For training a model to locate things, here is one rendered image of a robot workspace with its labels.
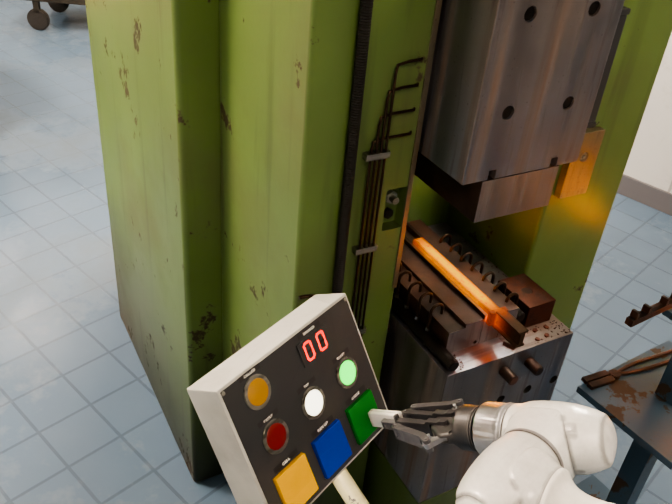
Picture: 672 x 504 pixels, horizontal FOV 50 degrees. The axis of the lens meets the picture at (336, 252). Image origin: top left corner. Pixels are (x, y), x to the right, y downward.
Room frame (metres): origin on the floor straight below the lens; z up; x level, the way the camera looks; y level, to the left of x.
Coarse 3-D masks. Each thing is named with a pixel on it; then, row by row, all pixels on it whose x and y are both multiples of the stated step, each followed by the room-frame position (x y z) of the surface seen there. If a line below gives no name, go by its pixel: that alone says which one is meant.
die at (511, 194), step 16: (432, 176) 1.38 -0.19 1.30; (448, 176) 1.34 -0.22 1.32; (512, 176) 1.29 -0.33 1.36; (528, 176) 1.31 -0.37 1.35; (544, 176) 1.34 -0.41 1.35; (448, 192) 1.33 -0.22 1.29; (464, 192) 1.29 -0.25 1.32; (480, 192) 1.25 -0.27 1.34; (496, 192) 1.27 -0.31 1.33; (512, 192) 1.30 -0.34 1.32; (528, 192) 1.32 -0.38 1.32; (544, 192) 1.34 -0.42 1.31; (464, 208) 1.28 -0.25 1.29; (480, 208) 1.26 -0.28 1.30; (496, 208) 1.28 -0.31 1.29; (512, 208) 1.30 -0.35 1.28; (528, 208) 1.33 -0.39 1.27
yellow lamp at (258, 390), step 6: (258, 378) 0.85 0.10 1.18; (252, 384) 0.84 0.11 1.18; (258, 384) 0.84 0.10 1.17; (264, 384) 0.85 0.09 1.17; (252, 390) 0.83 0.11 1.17; (258, 390) 0.84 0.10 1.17; (264, 390) 0.84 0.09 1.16; (252, 396) 0.82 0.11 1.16; (258, 396) 0.83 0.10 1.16; (264, 396) 0.84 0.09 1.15; (252, 402) 0.82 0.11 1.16; (258, 402) 0.83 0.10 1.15
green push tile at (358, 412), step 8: (368, 392) 0.98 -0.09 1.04; (360, 400) 0.96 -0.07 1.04; (368, 400) 0.97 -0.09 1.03; (352, 408) 0.94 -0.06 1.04; (360, 408) 0.95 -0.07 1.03; (368, 408) 0.96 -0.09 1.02; (376, 408) 0.98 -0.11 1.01; (352, 416) 0.93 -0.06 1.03; (360, 416) 0.94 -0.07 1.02; (368, 416) 0.95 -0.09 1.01; (352, 424) 0.92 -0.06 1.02; (360, 424) 0.93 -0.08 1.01; (368, 424) 0.94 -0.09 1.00; (360, 432) 0.92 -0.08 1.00; (368, 432) 0.93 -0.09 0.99; (360, 440) 0.91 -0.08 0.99
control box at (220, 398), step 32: (288, 320) 1.01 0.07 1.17; (320, 320) 1.00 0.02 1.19; (352, 320) 1.05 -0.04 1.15; (256, 352) 0.90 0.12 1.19; (288, 352) 0.92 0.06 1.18; (320, 352) 0.96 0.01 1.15; (352, 352) 1.01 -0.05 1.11; (192, 384) 0.84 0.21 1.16; (224, 384) 0.81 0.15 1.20; (288, 384) 0.88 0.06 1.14; (320, 384) 0.93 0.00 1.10; (352, 384) 0.97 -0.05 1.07; (224, 416) 0.78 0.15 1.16; (256, 416) 0.81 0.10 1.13; (288, 416) 0.85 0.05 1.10; (320, 416) 0.89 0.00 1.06; (224, 448) 0.78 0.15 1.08; (256, 448) 0.78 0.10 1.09; (288, 448) 0.82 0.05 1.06; (352, 448) 0.90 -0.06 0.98; (256, 480) 0.75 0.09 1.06; (320, 480) 0.82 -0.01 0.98
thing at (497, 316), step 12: (420, 240) 1.58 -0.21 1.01; (432, 252) 1.53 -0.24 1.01; (444, 264) 1.48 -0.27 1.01; (456, 276) 1.44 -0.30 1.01; (468, 288) 1.39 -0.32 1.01; (480, 300) 1.35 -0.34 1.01; (492, 312) 1.30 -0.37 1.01; (504, 312) 1.30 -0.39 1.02; (492, 324) 1.30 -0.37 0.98; (504, 324) 1.28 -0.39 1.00; (516, 324) 1.26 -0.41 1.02; (504, 336) 1.26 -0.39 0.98; (516, 336) 1.24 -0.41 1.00
